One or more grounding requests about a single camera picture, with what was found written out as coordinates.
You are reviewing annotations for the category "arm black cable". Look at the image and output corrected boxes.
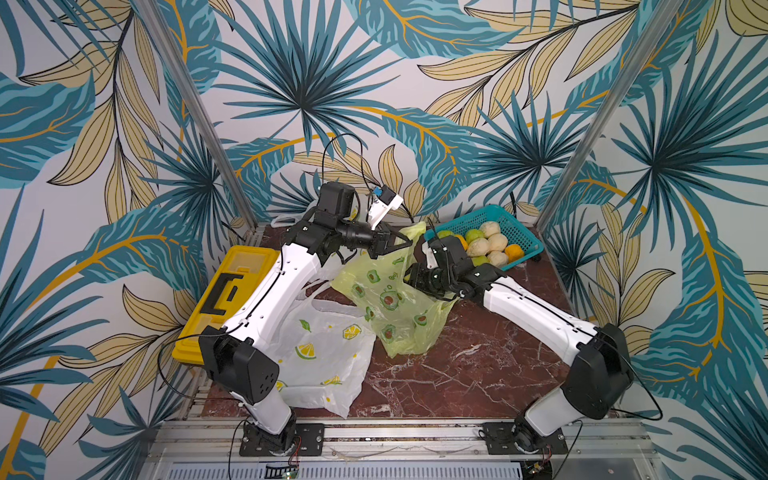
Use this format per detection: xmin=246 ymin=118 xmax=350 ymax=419
xmin=611 ymin=353 xmax=665 ymax=422
xmin=320 ymin=133 xmax=385 ymax=193

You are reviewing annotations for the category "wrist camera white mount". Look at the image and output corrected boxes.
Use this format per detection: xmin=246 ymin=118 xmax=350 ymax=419
xmin=422 ymin=243 xmax=438 ymax=270
xmin=366 ymin=185 xmax=404 ymax=229

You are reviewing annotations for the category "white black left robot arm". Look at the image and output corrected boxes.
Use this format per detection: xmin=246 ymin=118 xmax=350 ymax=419
xmin=198 ymin=181 xmax=411 ymax=451

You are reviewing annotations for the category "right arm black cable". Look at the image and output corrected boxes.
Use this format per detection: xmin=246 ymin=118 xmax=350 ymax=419
xmin=611 ymin=353 xmax=665 ymax=422

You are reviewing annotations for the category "yellow tool box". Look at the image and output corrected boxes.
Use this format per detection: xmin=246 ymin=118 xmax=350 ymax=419
xmin=171 ymin=246 xmax=278 ymax=366

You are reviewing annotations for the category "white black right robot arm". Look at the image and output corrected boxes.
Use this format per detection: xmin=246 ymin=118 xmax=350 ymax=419
xmin=404 ymin=236 xmax=635 ymax=453

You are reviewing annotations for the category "white pear front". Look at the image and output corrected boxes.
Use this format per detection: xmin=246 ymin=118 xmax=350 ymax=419
xmin=487 ymin=251 xmax=509 ymax=268

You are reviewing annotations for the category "aluminium frame post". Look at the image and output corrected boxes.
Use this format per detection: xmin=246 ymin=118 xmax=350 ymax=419
xmin=535 ymin=0 xmax=683 ymax=233
xmin=135 ymin=0 xmax=258 ymax=231

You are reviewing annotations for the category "orange pear right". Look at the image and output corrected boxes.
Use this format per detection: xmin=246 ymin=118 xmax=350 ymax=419
xmin=504 ymin=244 xmax=525 ymax=263

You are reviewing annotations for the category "white lemon plastic bag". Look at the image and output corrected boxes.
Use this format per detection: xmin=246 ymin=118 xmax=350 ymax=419
xmin=266 ymin=282 xmax=376 ymax=418

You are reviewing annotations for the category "aluminium left frame post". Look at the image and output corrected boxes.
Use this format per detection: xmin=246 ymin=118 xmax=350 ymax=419
xmin=135 ymin=0 xmax=258 ymax=231

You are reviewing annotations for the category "small green pear back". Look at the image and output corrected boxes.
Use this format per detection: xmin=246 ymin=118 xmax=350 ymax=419
xmin=464 ymin=229 xmax=486 ymax=244

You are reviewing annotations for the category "aluminium right frame post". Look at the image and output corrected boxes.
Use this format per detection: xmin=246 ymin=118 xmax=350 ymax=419
xmin=535 ymin=0 xmax=683 ymax=233

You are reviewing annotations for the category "orange pear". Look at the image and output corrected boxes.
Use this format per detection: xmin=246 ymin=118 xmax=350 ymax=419
xmin=504 ymin=244 xmax=525 ymax=263
xmin=453 ymin=234 xmax=468 ymax=251

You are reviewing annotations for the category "orange pear back left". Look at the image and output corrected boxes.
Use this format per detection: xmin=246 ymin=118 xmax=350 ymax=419
xmin=453 ymin=234 xmax=468 ymax=251

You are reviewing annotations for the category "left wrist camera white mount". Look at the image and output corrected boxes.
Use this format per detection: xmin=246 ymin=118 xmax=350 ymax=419
xmin=366 ymin=185 xmax=404 ymax=229

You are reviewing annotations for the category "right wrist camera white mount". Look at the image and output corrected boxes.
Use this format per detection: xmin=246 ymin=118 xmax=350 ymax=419
xmin=422 ymin=243 xmax=438 ymax=270

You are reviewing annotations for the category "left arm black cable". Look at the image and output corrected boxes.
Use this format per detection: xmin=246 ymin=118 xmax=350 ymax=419
xmin=320 ymin=133 xmax=385 ymax=193

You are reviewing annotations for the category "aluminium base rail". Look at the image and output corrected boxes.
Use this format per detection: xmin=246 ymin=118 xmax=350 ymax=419
xmin=138 ymin=418 xmax=666 ymax=479

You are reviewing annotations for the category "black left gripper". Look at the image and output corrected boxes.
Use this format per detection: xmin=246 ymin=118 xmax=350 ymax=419
xmin=338 ymin=219 xmax=414 ymax=259

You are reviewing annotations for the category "teal plastic basket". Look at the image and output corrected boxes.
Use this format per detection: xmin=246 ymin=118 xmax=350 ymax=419
xmin=436 ymin=205 xmax=544 ymax=271

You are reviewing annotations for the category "green avocado plastic bag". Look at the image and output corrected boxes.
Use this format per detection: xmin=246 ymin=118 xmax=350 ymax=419
xmin=331 ymin=245 xmax=455 ymax=358

